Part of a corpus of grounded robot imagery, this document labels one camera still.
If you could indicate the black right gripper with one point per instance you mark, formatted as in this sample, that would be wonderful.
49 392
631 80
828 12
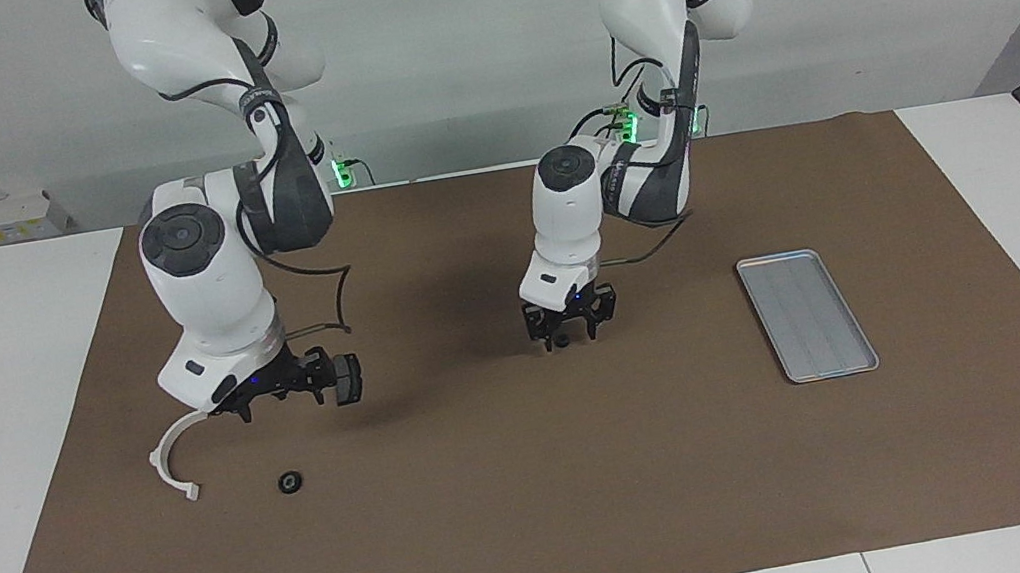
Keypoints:
271 381

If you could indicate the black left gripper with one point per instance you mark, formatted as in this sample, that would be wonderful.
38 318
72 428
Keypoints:
578 304

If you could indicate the small black bearing gear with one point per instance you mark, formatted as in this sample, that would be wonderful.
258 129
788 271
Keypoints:
290 482
561 343

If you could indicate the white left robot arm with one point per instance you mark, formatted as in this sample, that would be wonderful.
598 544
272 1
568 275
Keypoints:
570 217

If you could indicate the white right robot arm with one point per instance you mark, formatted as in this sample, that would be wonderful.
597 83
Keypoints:
204 271

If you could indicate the silver metal tray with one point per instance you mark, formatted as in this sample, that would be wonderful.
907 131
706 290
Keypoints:
808 318

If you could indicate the dark rectangular brake pad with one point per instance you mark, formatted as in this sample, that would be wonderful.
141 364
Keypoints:
351 381

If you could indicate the brown table mat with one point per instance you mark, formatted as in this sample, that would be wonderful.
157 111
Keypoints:
540 484

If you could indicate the white power strip box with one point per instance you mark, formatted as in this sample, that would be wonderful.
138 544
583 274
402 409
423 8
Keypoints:
15 219

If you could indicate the white semicircular plastic bracket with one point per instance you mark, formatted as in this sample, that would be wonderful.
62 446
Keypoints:
164 459

